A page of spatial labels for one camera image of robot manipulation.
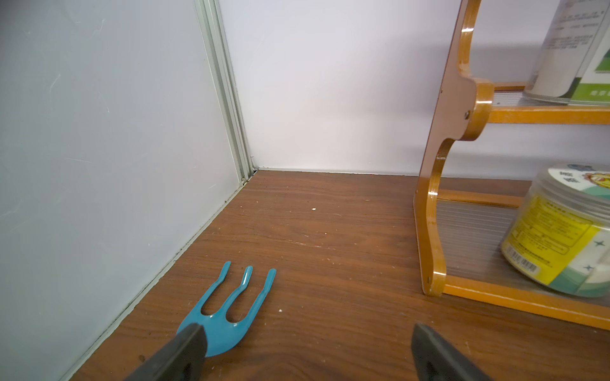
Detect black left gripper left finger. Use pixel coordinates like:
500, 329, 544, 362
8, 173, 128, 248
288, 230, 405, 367
125, 324, 207, 381

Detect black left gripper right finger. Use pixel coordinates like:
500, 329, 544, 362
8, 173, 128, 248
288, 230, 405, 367
411, 323, 491, 381

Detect sunflower seed jar yellow label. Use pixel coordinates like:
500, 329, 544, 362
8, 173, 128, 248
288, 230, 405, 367
500, 164, 609, 298

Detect tall white tin can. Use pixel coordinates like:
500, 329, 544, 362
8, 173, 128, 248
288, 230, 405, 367
524, 1, 609, 106

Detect wooden three-tier shelf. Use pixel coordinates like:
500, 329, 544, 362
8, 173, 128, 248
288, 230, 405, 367
413, 1, 609, 330

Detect teal garden hand fork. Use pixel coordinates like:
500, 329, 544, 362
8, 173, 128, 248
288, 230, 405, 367
176, 260, 277, 358

